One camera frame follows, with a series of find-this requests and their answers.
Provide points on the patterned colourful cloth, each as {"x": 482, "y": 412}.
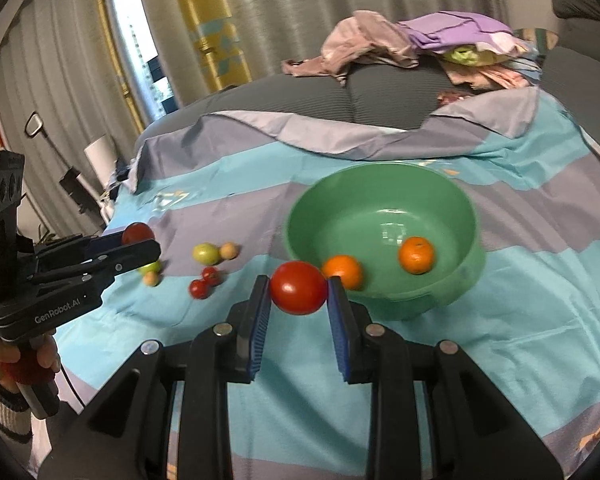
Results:
{"x": 505, "y": 72}

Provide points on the green tomato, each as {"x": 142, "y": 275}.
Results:
{"x": 206, "y": 254}
{"x": 151, "y": 266}

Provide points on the red cherry tomato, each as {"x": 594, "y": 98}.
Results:
{"x": 198, "y": 288}
{"x": 210, "y": 275}

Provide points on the orange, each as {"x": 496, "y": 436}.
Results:
{"x": 345, "y": 270}
{"x": 416, "y": 255}

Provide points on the tan round fruit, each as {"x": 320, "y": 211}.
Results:
{"x": 151, "y": 279}
{"x": 228, "y": 250}

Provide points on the small red tomato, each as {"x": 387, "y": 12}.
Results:
{"x": 139, "y": 231}

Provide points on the green cloth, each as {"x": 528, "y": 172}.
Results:
{"x": 461, "y": 55}

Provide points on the green plastic bowl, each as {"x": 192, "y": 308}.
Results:
{"x": 430, "y": 270}

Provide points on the yellow patterned curtain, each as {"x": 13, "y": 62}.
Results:
{"x": 215, "y": 25}

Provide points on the purple cloth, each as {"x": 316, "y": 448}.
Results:
{"x": 455, "y": 27}

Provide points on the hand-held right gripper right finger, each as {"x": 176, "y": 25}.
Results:
{"x": 337, "y": 327}

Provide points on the person's left hand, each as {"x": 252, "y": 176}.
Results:
{"x": 44, "y": 357}

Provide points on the window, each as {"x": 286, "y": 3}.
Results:
{"x": 140, "y": 35}

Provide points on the blue grey striped bed sheet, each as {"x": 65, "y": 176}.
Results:
{"x": 505, "y": 350}

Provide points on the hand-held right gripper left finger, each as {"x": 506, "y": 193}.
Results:
{"x": 260, "y": 327}

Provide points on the large red tomato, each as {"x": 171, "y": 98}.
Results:
{"x": 298, "y": 288}

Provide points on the pink cloth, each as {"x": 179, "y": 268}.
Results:
{"x": 360, "y": 42}

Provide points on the black device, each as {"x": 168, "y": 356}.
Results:
{"x": 80, "y": 187}

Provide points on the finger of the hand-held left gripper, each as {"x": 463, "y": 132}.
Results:
{"x": 105, "y": 241}
{"x": 130, "y": 256}

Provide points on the person's left forearm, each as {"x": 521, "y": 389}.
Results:
{"x": 2, "y": 412}

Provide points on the grey curtain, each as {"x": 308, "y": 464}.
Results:
{"x": 305, "y": 5}
{"x": 65, "y": 60}

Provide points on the grey ribbed sofa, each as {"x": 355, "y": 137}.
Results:
{"x": 380, "y": 95}

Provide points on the white box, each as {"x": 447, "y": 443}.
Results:
{"x": 100, "y": 157}

